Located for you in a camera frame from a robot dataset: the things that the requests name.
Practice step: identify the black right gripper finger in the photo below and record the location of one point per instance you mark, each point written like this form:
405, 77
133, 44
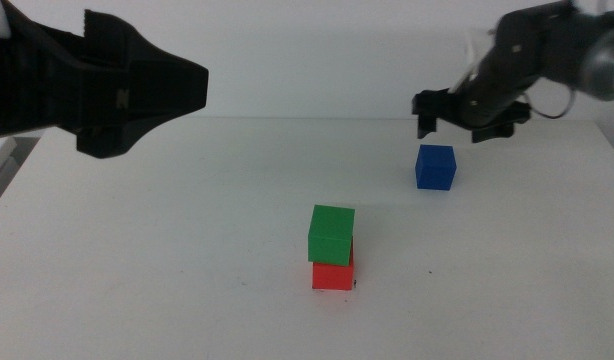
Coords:
424, 126
492, 134

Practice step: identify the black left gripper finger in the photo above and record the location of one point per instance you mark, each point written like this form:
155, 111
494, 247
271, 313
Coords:
137, 115
147, 70

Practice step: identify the blue cube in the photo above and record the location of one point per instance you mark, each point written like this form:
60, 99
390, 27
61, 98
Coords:
435, 170

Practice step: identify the green cube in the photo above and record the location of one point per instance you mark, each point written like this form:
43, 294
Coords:
331, 235

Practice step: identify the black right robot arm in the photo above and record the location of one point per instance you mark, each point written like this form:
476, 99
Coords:
602, 65

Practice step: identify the red cube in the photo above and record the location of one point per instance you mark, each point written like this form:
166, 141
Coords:
332, 277

